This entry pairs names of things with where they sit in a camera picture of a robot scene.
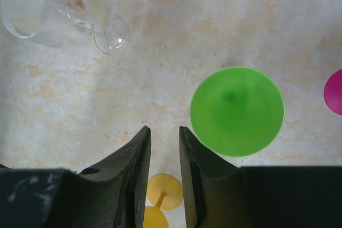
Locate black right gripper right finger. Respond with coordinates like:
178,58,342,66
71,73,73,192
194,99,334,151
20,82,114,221
179,127,341,227

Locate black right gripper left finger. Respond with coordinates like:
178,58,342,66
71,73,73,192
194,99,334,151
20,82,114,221
1,126,151,227

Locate clear wine glass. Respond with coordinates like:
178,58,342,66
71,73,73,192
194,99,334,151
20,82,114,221
1,0,130,55

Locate orange plastic wine glass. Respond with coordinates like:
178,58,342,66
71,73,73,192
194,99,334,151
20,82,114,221
143,174,183,228

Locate green plastic wine glass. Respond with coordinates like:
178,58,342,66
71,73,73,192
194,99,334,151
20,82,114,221
189,66,285,157

